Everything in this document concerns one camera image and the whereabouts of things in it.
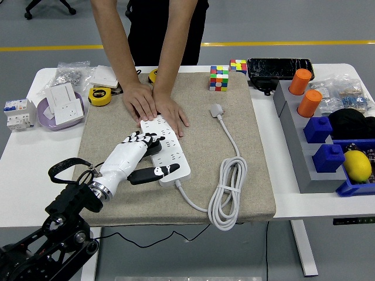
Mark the person's right hand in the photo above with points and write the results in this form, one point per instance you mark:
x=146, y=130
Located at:
x=140, y=99

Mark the person's left hand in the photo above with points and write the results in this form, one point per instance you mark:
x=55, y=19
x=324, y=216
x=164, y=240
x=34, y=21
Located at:
x=170, y=111

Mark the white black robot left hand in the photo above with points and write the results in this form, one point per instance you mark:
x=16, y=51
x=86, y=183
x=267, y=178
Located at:
x=123, y=161

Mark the black plug adapter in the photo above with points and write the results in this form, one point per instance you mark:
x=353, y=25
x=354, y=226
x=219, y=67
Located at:
x=155, y=149

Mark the white power strip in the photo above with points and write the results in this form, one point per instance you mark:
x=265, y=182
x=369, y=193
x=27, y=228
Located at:
x=173, y=155

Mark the person's right forearm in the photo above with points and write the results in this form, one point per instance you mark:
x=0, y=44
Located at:
x=115, y=44

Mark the person's left forearm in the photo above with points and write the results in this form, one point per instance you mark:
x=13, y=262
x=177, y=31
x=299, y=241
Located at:
x=175, y=44

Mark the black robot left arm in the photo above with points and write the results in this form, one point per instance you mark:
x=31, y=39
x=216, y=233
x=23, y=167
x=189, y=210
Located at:
x=73, y=199

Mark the square yellow tape measure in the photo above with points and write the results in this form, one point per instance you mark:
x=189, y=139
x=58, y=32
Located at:
x=152, y=76

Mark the grey-brown mat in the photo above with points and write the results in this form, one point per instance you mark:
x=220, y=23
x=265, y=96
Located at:
x=199, y=93

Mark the round yellow black tape measure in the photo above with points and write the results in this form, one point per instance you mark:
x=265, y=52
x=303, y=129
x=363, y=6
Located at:
x=100, y=96

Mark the large colourful puzzle cube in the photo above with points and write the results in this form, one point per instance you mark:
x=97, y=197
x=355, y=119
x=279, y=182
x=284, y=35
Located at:
x=219, y=78

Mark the purple bowl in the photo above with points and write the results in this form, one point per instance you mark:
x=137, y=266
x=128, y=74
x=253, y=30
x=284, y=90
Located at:
x=63, y=126

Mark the person's body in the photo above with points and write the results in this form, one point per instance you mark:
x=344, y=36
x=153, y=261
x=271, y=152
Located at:
x=152, y=29

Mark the clear bag of screws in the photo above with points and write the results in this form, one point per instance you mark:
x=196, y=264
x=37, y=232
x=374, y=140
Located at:
x=70, y=76

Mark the small colourful puzzle cube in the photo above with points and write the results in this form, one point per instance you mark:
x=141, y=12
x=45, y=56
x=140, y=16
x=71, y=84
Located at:
x=238, y=66

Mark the black office chair base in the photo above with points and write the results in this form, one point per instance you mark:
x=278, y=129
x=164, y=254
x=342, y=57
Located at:
x=28, y=14
x=128, y=13

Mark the white paper scrap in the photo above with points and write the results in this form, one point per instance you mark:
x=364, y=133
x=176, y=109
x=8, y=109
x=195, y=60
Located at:
x=48, y=113

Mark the black power adapter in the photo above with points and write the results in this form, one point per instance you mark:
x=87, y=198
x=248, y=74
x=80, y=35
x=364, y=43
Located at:
x=263, y=85

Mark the white table leg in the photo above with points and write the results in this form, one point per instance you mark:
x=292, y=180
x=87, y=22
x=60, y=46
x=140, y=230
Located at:
x=303, y=248
x=90, y=263

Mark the white blue circuit breaker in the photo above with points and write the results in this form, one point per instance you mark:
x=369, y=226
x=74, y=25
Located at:
x=19, y=117

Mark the black plastic tray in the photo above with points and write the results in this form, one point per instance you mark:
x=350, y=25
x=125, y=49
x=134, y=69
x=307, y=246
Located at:
x=279, y=68

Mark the grey block holder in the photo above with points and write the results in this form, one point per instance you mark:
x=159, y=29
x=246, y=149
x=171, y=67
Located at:
x=296, y=146

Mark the orange cylinder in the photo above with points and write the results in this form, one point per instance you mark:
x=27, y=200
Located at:
x=300, y=82
x=310, y=103

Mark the blue block with knob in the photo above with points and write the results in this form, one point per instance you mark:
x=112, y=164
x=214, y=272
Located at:
x=328, y=159
x=317, y=130

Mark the clear bag of small parts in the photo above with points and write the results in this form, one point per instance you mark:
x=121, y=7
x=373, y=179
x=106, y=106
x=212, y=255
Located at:
x=325, y=101

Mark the black cloth bundle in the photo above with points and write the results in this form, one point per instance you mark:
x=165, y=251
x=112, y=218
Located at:
x=351, y=123

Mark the clear bag of blue components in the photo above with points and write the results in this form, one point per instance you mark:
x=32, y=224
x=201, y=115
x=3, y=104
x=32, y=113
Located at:
x=356, y=99

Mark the yellow lemon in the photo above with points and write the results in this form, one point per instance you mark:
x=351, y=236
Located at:
x=357, y=166

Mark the blue plastic bin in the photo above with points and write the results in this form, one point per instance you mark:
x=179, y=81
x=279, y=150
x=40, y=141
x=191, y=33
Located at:
x=351, y=188

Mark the black table control panel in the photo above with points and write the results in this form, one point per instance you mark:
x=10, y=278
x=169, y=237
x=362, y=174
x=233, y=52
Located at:
x=351, y=221

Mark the white wall switch plate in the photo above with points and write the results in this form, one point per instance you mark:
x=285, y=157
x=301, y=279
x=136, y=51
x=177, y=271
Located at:
x=102, y=76

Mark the white wall socket panel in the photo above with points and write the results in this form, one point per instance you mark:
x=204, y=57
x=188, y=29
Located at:
x=68, y=112

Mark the white switch panel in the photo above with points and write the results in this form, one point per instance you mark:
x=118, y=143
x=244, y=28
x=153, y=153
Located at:
x=60, y=93

